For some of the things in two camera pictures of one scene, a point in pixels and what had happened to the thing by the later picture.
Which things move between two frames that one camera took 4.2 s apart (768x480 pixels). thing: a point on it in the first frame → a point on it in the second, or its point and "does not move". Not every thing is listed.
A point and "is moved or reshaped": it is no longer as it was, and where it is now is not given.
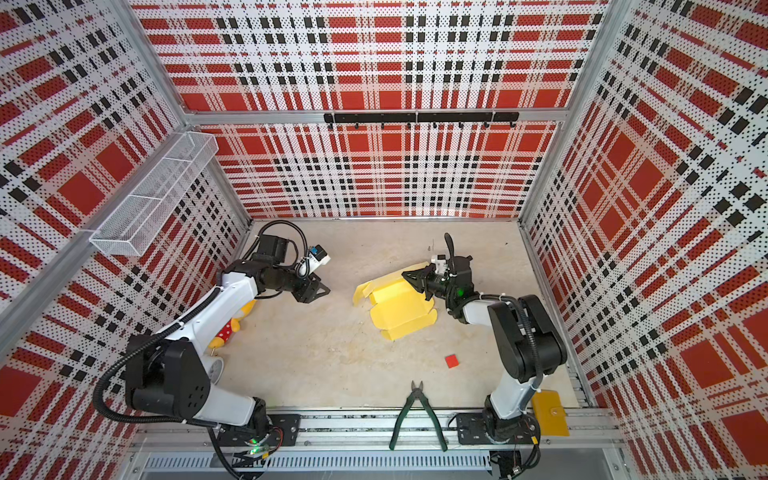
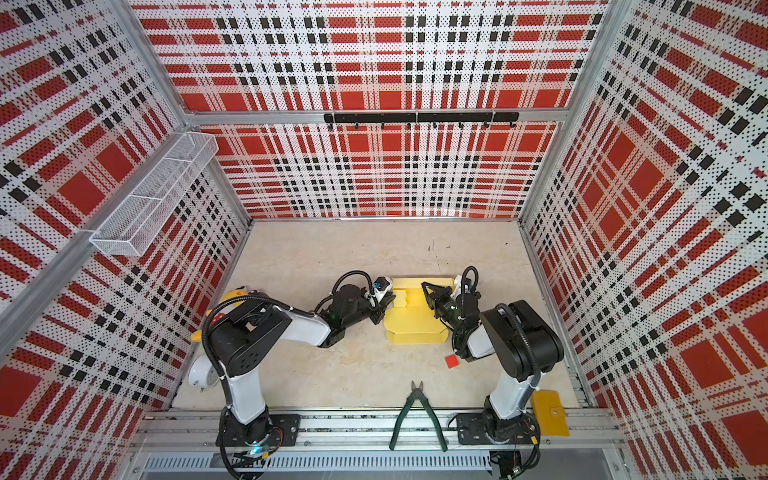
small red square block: x=452 y=361 does not move
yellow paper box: x=397 y=306 is moved or reshaped
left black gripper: x=307 y=292 → x=378 y=314
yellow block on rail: x=552 y=415 does not move
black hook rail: x=420 y=117 does not move
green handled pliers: x=417 y=393 does not move
